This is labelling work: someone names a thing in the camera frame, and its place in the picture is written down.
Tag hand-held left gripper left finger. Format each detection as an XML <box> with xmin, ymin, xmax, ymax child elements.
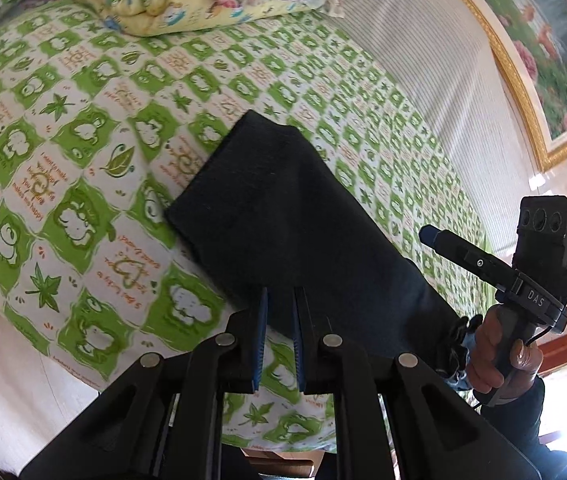
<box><xmin>18</xmin><ymin>287</ymin><xmax>270</xmax><ymax>480</ymax></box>

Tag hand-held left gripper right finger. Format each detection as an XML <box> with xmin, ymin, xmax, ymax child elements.
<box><xmin>291</xmin><ymin>286</ymin><xmax>549</xmax><ymax>480</ymax></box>

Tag dark navy pants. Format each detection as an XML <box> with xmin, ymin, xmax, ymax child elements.
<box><xmin>164</xmin><ymin>109</ymin><xmax>483</xmax><ymax>392</ymax></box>

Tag person's right forearm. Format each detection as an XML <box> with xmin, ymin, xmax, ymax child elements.
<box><xmin>478</xmin><ymin>377</ymin><xmax>567</xmax><ymax>480</ymax></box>

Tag green patterned bed sheet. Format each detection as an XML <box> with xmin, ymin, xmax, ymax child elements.
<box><xmin>0</xmin><ymin>0</ymin><xmax>499</xmax><ymax>453</ymax></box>

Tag person's right hand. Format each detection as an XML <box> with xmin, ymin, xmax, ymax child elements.
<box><xmin>465</xmin><ymin>304</ymin><xmax>544</xmax><ymax>401</ymax></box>

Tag gold framed flower painting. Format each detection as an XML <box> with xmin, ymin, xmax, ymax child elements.
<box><xmin>423</xmin><ymin>0</ymin><xmax>567</xmax><ymax>173</ymax></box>

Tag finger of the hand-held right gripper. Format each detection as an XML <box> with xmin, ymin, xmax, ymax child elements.
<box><xmin>418</xmin><ymin>225</ymin><xmax>519</xmax><ymax>297</ymax></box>

